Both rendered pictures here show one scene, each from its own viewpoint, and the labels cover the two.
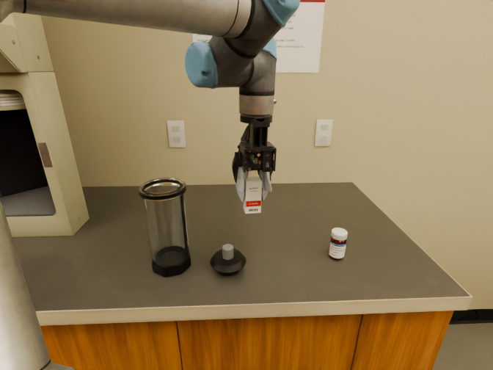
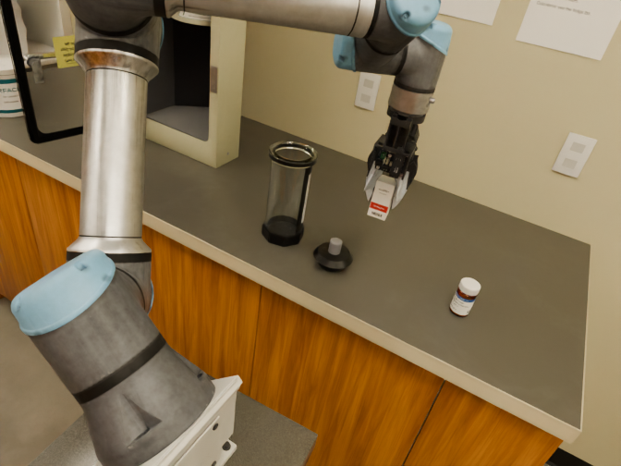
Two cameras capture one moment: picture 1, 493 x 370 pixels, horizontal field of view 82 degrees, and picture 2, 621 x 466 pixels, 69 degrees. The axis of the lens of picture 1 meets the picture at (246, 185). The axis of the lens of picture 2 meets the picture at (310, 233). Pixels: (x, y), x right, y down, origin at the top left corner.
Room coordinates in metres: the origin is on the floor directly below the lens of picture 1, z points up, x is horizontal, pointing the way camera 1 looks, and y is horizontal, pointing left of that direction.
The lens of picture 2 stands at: (-0.18, -0.27, 1.59)
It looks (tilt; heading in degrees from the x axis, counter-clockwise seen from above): 34 degrees down; 26
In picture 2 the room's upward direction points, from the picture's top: 10 degrees clockwise
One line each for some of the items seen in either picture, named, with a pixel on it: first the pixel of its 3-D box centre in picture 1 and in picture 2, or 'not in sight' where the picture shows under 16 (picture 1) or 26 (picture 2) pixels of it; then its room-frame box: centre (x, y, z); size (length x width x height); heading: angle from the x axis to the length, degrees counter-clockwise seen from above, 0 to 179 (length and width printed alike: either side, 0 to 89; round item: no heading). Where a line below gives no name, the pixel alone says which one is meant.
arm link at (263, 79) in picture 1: (256, 66); (421, 55); (0.63, -0.02, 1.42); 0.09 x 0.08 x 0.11; 132
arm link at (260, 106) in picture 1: (257, 106); (411, 100); (0.63, -0.02, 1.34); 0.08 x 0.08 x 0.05
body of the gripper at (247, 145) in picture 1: (256, 143); (397, 141); (0.62, -0.02, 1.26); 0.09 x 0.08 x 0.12; 10
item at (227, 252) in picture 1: (228, 257); (334, 251); (0.60, 0.05, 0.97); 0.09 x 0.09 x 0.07
